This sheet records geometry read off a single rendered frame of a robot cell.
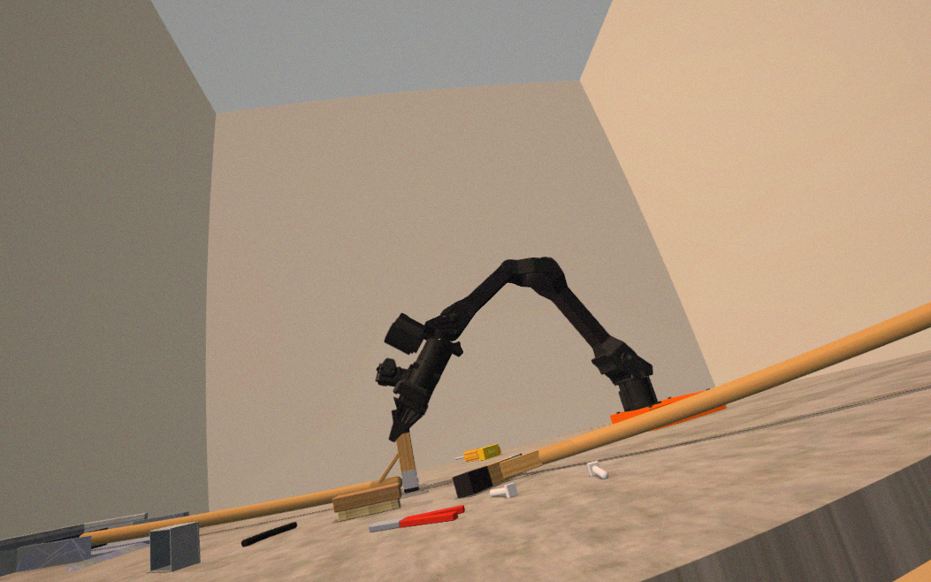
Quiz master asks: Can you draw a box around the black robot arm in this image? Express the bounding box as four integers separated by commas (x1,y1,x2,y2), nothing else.
375,257,662,412

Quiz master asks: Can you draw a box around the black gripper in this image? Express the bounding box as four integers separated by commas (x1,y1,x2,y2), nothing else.
389,359,443,442

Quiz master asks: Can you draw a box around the orange-handled screwdriver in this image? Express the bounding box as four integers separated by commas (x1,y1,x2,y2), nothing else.
455,449,479,462

